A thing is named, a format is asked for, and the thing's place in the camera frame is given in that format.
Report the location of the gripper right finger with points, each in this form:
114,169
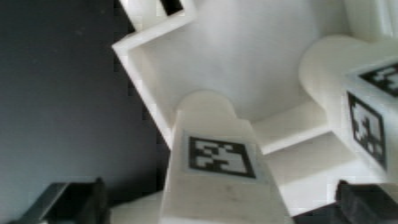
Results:
365,205

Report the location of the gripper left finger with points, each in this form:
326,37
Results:
71,204

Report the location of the white chair leg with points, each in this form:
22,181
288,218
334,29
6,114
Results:
349,77
221,189

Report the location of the white chair seat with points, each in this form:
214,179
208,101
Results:
222,46

